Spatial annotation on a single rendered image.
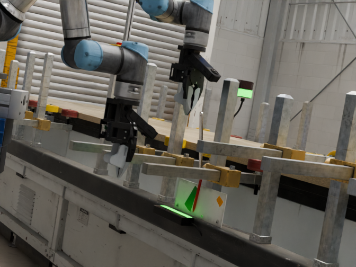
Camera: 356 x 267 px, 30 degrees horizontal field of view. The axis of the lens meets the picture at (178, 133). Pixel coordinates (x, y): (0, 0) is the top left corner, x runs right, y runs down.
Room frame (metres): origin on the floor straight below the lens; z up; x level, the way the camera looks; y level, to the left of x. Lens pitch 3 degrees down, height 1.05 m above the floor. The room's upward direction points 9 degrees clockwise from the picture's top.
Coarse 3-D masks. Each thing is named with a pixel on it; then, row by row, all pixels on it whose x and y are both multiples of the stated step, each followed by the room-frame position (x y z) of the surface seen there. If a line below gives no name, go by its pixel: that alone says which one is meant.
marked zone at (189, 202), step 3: (195, 186) 2.05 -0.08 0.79; (195, 189) 2.05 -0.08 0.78; (192, 192) 2.06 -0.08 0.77; (195, 192) 2.05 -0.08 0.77; (189, 195) 2.08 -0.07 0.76; (192, 195) 2.06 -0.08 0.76; (189, 198) 2.07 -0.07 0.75; (192, 198) 2.06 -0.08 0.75; (186, 201) 2.08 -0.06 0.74; (189, 201) 2.07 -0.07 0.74; (192, 201) 2.06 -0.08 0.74; (186, 204) 2.08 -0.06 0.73; (189, 204) 2.07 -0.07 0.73; (192, 204) 2.05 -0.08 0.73; (186, 207) 2.08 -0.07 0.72; (189, 207) 2.07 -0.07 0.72; (189, 210) 2.06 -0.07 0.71
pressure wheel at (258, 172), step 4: (248, 160) 2.05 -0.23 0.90; (252, 160) 2.03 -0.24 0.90; (256, 160) 2.03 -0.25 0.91; (260, 160) 2.03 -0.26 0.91; (248, 164) 2.05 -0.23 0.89; (252, 164) 2.03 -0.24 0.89; (256, 164) 2.02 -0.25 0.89; (260, 164) 2.02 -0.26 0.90; (248, 168) 2.04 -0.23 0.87; (252, 168) 2.03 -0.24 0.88; (256, 168) 2.02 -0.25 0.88; (256, 172) 2.05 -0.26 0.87; (260, 172) 2.05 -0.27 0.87; (256, 184) 2.05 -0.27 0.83; (256, 188) 2.05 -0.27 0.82; (256, 192) 2.05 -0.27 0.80
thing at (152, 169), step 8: (144, 168) 1.84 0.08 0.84; (152, 168) 1.83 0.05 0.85; (160, 168) 1.84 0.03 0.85; (168, 168) 1.86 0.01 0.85; (176, 168) 1.87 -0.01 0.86; (184, 168) 1.89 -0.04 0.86; (192, 168) 1.90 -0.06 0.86; (200, 168) 1.93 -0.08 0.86; (168, 176) 1.86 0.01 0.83; (176, 176) 1.88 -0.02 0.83; (184, 176) 1.89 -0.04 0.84; (192, 176) 1.91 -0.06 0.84; (200, 176) 1.92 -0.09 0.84; (208, 176) 1.94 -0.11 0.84; (216, 176) 1.95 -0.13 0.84; (248, 176) 2.02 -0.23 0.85; (256, 176) 2.03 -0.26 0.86
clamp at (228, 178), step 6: (210, 168) 2.00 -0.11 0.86; (216, 168) 1.98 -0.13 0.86; (222, 168) 1.95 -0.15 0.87; (228, 168) 1.97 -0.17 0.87; (222, 174) 1.95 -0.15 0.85; (228, 174) 1.93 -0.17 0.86; (234, 174) 1.94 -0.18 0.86; (240, 174) 1.96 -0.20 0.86; (222, 180) 1.95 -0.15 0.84; (228, 180) 1.93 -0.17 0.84; (234, 180) 1.95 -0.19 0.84; (228, 186) 1.94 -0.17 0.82; (234, 186) 1.95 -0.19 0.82
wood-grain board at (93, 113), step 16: (32, 96) 4.50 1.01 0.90; (80, 112) 3.34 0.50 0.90; (96, 112) 3.67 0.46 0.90; (160, 128) 3.09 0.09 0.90; (192, 128) 3.69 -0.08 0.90; (192, 144) 2.45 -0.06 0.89; (240, 144) 2.87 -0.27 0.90; (256, 144) 3.11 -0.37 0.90; (240, 160) 2.21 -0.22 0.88; (288, 176) 2.01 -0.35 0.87; (304, 176) 1.95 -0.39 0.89
